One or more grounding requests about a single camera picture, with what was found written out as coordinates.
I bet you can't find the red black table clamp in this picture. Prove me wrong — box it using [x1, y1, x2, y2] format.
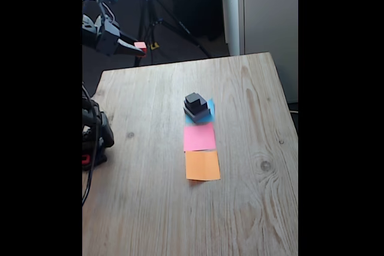
[82, 151, 108, 171]

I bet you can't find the orange paper sheet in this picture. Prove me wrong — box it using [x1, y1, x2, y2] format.
[185, 150, 221, 182]

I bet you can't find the white grey cabinet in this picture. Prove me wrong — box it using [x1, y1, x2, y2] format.
[220, 0, 299, 104]

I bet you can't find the blue paper sheet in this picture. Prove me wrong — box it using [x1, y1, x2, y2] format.
[185, 98, 216, 124]

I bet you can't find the medium black square block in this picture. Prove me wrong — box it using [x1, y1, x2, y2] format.
[184, 95, 208, 116]

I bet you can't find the pink paper sheet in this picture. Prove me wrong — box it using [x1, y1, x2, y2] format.
[183, 122, 217, 153]

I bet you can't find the large grey square block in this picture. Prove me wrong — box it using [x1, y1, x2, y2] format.
[183, 106, 212, 124]

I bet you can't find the black tripod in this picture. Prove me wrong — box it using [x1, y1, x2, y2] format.
[133, 0, 212, 67]

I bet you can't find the small dark grey cube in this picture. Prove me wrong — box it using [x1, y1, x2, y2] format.
[185, 92, 202, 106]

